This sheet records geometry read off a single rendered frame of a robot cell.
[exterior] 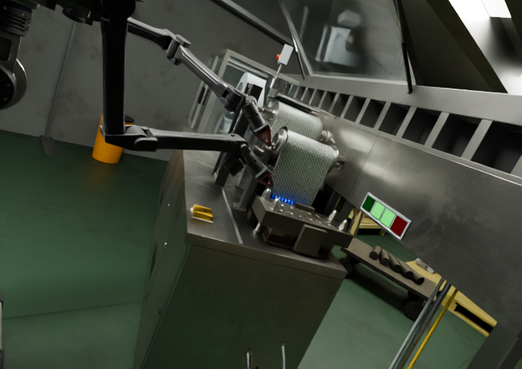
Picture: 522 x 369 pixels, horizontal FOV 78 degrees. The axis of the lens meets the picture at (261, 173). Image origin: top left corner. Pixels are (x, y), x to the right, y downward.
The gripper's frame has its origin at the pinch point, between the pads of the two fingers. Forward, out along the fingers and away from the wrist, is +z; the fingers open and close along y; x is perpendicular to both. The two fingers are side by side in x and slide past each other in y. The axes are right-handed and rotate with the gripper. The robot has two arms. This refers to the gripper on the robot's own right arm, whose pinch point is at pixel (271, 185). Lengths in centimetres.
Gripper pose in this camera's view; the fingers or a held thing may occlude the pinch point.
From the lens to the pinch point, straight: 136.3
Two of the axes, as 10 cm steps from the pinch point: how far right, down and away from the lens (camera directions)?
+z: 5.9, 7.1, 3.9
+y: 2.3, 3.2, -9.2
